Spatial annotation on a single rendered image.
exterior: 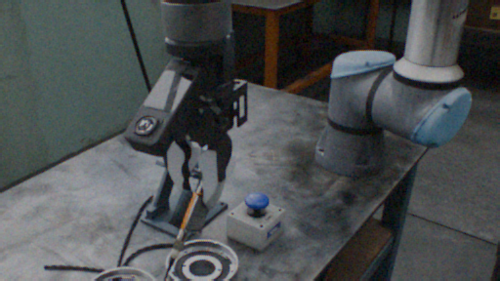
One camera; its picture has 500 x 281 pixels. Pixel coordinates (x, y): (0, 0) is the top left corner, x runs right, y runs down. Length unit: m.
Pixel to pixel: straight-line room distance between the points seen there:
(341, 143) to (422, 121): 0.20
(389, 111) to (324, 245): 0.27
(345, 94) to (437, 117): 0.19
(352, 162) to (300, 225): 0.21
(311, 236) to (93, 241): 0.37
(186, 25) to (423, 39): 0.47
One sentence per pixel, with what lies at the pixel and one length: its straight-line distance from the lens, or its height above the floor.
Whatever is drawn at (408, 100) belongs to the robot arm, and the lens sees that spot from 0.91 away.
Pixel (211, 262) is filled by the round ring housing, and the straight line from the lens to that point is 0.76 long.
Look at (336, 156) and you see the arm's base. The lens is 1.04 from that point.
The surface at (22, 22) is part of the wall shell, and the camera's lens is 2.35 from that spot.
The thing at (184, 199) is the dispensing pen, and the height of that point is 0.98.
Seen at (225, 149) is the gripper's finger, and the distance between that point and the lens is 0.57.
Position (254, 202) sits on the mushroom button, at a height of 0.87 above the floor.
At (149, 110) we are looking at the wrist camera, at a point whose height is 1.11.
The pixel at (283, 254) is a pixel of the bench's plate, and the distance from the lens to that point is 0.82.
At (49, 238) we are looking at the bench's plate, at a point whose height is 0.80.
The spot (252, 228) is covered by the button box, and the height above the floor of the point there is 0.84.
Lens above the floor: 1.32
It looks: 31 degrees down
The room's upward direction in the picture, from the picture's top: 2 degrees counter-clockwise
